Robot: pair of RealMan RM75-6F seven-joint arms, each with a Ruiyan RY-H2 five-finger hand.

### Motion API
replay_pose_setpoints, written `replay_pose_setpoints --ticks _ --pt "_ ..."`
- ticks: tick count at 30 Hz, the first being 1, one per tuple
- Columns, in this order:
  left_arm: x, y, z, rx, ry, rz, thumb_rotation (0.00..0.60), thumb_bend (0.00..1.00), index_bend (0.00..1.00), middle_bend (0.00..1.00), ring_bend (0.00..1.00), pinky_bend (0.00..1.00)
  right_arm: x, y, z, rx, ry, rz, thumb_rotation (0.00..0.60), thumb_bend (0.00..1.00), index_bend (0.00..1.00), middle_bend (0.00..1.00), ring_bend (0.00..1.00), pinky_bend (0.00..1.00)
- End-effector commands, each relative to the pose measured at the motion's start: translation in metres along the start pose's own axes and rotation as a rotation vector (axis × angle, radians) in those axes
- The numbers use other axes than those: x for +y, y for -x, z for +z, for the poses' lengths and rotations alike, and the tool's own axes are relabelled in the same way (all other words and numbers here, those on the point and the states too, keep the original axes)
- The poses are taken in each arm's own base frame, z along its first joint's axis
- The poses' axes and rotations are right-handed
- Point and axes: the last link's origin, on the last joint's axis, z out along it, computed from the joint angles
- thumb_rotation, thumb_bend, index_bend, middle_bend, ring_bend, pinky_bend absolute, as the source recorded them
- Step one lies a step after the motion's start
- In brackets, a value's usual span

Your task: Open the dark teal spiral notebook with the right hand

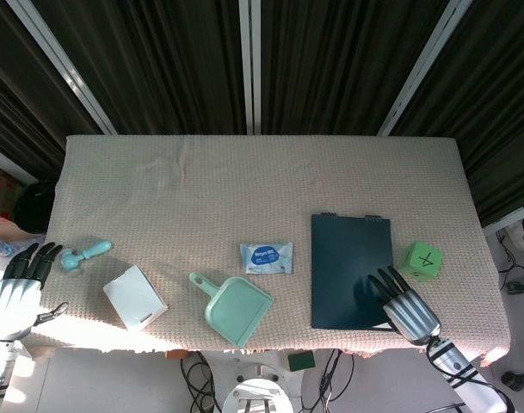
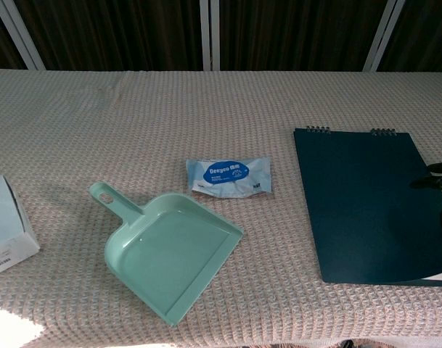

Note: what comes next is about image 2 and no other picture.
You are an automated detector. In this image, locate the dark teal spiral notebook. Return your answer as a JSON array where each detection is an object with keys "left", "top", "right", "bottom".
[{"left": 292, "top": 125, "right": 442, "bottom": 288}]

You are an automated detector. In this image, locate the white slanted frame post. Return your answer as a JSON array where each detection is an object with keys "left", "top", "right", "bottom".
[
  {"left": 0, "top": 0, "right": 46, "bottom": 71},
  {"left": 362, "top": 0, "right": 407, "bottom": 73}
]

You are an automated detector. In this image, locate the dark brown curtain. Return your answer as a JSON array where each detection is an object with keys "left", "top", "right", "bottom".
[{"left": 0, "top": 0, "right": 442, "bottom": 73}]

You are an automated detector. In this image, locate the white cardboard box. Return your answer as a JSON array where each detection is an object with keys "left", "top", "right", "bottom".
[{"left": 0, "top": 175, "right": 41, "bottom": 280}]

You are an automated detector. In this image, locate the mint green plastic dustpan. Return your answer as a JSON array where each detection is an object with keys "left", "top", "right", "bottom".
[{"left": 89, "top": 181, "right": 245, "bottom": 328}]

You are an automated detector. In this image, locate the beige woven tablecloth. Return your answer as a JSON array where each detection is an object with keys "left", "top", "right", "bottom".
[{"left": 0, "top": 67, "right": 442, "bottom": 348}]

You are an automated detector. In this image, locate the white upright frame post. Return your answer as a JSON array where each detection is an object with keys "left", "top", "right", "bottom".
[{"left": 199, "top": 0, "right": 221, "bottom": 72}]

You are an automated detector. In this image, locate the blue white wet wipes pack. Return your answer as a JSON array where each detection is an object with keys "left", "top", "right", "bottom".
[{"left": 186, "top": 155, "right": 273, "bottom": 199}]

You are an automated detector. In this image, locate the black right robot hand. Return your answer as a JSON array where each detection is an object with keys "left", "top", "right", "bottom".
[{"left": 410, "top": 156, "right": 442, "bottom": 237}]

